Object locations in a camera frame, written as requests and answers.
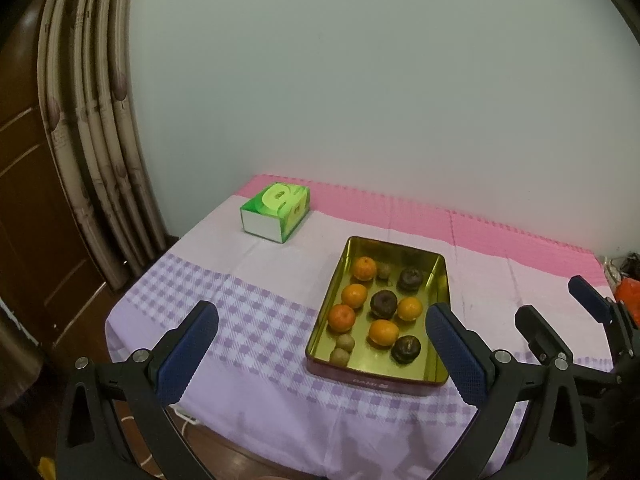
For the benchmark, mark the pink purple checked tablecloth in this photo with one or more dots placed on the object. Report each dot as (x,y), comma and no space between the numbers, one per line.
(260,310)

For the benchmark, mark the dark brown round fruit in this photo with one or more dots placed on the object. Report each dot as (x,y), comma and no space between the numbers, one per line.
(383,303)
(411,278)
(406,348)

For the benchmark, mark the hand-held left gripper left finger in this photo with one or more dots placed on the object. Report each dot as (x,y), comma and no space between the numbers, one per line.
(187,355)

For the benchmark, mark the small yellow object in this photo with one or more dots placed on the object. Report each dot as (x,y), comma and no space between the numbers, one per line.
(45,467)

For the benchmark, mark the brown wooden door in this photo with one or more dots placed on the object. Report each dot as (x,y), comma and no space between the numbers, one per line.
(30,210)

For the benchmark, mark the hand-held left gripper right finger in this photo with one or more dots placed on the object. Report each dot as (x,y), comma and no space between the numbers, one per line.
(455,360)

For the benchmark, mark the orange plastic bag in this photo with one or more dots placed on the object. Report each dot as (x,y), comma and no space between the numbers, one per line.
(629,292)

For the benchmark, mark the tan longan with stem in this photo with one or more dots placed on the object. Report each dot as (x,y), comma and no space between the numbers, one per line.
(384,270)

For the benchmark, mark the orange mandarin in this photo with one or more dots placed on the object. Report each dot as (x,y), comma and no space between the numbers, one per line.
(354,295)
(364,267)
(341,317)
(383,332)
(409,308)

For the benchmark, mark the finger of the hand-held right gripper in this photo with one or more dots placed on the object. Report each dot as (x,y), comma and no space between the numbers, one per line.
(590,300)
(537,332)

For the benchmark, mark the gold metal tin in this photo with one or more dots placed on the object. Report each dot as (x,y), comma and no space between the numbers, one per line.
(372,360)

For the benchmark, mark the beige patterned curtain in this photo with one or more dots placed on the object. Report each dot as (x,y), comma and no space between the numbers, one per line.
(90,135)

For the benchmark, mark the green tissue box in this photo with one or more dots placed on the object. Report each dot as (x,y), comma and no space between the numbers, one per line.
(275,210)

